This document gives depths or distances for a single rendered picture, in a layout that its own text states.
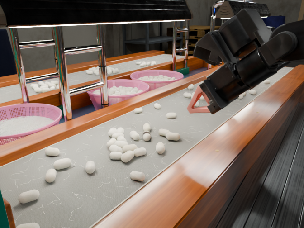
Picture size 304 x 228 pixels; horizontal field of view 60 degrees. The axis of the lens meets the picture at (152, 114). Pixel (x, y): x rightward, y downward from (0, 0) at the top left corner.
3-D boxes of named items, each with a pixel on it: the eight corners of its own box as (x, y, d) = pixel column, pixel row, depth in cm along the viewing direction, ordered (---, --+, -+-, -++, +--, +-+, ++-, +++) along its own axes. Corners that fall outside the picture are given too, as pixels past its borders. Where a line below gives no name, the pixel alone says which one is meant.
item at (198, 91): (175, 100, 59) (206, 78, 53) (191, 93, 65) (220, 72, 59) (191, 126, 59) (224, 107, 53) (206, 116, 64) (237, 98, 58)
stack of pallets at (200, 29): (190, 62, 610) (192, 25, 581) (222, 65, 570) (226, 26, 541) (164, 70, 520) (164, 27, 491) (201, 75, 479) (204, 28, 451)
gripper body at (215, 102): (196, 85, 52) (225, 64, 47) (217, 76, 60) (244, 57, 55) (213, 113, 51) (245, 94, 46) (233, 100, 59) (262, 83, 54)
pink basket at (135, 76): (192, 91, 138) (192, 73, 135) (163, 105, 118) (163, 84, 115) (151, 83, 153) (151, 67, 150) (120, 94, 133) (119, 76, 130)
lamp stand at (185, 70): (189, 73, 181) (192, 2, 165) (173, 78, 166) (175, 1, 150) (166, 69, 191) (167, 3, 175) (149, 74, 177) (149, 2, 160)
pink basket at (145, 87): (156, 101, 123) (156, 81, 120) (138, 122, 99) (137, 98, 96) (104, 96, 130) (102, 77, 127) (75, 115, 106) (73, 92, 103)
